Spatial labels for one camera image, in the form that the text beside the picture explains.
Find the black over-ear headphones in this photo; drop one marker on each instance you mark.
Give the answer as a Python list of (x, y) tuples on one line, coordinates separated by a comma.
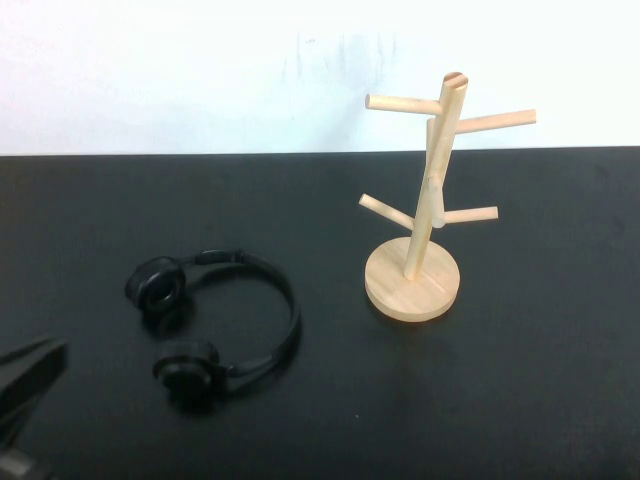
[(160, 291)]

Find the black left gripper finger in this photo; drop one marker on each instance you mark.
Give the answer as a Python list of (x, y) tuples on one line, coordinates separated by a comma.
[(17, 466), (30, 372)]

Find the wooden peg tree stand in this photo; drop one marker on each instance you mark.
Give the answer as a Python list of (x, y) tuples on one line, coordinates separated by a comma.
[(410, 295)]

